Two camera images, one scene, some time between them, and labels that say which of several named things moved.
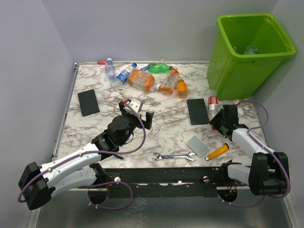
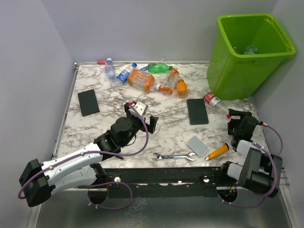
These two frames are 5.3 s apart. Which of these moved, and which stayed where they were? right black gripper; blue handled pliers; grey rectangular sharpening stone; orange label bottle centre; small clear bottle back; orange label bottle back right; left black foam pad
Moved: right black gripper
Stayed: orange label bottle back right; left black foam pad; orange label bottle centre; grey rectangular sharpening stone; blue handled pliers; small clear bottle back
